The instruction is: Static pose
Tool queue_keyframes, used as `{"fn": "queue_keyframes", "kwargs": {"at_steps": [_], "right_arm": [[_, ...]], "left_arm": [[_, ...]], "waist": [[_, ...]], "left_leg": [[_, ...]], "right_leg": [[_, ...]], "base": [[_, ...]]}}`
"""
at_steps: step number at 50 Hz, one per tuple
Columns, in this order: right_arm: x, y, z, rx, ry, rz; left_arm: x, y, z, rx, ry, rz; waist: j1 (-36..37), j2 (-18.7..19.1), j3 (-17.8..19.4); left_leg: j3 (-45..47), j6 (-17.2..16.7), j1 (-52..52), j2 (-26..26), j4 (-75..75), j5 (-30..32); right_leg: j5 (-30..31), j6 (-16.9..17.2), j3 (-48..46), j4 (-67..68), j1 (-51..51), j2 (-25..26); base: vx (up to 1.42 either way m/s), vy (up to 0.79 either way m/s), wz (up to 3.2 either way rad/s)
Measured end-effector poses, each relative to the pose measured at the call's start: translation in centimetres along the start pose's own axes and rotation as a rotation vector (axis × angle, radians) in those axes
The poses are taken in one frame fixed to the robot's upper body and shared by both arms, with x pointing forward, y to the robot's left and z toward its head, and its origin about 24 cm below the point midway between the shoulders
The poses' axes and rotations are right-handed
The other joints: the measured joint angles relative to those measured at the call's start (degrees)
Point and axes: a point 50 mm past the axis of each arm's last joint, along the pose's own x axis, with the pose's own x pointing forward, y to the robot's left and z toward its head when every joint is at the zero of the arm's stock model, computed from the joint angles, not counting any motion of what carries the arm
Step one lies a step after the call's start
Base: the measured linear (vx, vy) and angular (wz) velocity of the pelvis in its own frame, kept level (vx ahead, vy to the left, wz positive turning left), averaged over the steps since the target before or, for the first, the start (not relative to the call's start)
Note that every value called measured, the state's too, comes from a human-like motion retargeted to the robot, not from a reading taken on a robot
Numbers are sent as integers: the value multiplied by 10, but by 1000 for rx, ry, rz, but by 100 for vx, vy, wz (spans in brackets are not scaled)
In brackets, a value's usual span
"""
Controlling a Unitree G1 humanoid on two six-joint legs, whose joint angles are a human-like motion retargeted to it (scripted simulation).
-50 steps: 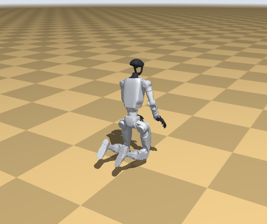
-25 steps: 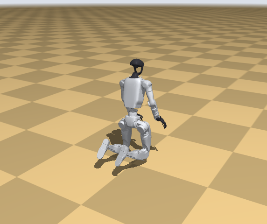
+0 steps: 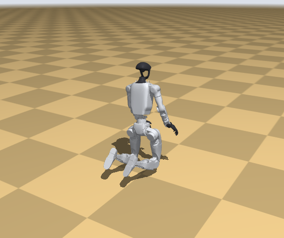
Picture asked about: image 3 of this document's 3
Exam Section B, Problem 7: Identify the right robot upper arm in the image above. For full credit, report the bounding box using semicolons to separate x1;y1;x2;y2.
149;84;165;113

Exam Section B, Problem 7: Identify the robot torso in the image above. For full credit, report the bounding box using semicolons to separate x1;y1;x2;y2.
130;80;153;136

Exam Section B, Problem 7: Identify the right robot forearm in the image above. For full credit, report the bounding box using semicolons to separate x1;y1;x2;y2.
160;105;171;127

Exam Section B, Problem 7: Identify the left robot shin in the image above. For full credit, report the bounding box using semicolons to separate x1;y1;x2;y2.
115;153;131;164

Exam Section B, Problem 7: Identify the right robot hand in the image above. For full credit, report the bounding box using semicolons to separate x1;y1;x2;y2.
166;122;178;136

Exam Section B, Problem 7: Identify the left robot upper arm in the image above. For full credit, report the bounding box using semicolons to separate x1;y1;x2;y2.
126;84;131;109

